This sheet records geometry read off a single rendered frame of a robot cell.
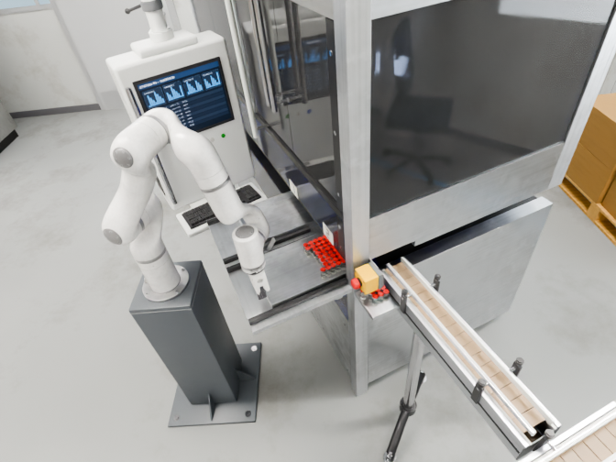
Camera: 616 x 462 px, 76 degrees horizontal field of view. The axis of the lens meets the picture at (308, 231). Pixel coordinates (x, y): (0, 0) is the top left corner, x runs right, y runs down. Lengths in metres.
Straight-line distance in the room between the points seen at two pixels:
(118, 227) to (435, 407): 1.71
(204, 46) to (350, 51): 1.07
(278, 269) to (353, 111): 0.79
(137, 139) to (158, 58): 0.81
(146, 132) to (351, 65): 0.56
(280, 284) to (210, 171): 0.62
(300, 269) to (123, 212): 0.68
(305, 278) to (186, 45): 1.12
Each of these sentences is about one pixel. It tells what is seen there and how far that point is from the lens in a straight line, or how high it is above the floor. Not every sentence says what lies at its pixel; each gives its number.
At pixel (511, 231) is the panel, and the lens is 1.93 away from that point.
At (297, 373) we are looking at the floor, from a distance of 2.34.
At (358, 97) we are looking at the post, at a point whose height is 1.63.
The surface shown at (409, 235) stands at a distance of 1.47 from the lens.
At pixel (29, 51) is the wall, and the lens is 6.17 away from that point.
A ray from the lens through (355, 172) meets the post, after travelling 1.15.
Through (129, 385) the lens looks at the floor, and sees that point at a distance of 2.62.
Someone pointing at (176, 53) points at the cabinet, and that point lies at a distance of 1.93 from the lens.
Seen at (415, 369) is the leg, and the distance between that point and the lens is 1.77.
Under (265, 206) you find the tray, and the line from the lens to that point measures 1.93.
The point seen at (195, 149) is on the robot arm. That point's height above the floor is 1.55.
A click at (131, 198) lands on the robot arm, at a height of 1.36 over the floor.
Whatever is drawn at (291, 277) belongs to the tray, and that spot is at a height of 0.88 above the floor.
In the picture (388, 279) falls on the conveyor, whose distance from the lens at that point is 1.48.
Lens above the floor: 2.06
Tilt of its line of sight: 42 degrees down
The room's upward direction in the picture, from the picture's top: 8 degrees counter-clockwise
